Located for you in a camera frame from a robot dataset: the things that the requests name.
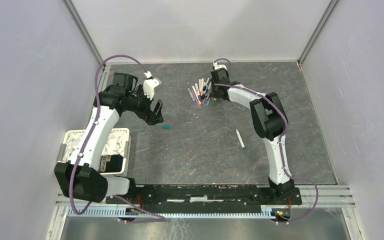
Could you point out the blue transparent pen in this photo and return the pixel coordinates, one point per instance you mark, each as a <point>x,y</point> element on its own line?
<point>209,90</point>

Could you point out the white plastic basket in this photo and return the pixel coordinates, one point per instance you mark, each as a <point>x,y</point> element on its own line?
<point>115,155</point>

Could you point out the black capped pen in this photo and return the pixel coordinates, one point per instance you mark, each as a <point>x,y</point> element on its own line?
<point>205,86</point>

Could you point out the purple transparent pen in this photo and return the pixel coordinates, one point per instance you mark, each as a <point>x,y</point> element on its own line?
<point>208,99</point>

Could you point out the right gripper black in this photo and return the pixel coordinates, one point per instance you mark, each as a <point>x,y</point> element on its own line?
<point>214,91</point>

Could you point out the green capped white pen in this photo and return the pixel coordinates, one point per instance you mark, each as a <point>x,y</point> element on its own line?
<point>214,101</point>

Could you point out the aluminium frame rail left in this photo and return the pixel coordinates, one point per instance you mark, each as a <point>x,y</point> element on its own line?
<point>81,27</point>

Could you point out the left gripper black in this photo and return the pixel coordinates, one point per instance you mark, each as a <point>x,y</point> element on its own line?
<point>153,117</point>

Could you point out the white cloth in basket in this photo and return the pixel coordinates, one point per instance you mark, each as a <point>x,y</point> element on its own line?
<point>117,142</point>

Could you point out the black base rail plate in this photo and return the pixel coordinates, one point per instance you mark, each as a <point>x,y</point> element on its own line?
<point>210,199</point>

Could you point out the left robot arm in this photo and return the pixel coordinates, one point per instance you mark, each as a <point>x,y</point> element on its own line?
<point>79,177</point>

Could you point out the aluminium frame rail right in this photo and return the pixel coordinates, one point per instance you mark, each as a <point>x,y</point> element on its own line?
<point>331,6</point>

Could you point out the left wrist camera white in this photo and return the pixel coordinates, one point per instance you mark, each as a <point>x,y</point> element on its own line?
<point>150,85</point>

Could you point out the aluminium frame rail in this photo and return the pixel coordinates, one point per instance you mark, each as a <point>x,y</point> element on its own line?
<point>81,27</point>
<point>331,6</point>

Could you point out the white slotted cable duct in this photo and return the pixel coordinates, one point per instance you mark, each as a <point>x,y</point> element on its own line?
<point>130,212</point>

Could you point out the teal capped white pen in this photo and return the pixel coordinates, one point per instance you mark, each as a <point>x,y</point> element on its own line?
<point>240,139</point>

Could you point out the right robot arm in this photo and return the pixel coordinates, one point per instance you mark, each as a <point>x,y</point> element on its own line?
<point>269,122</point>

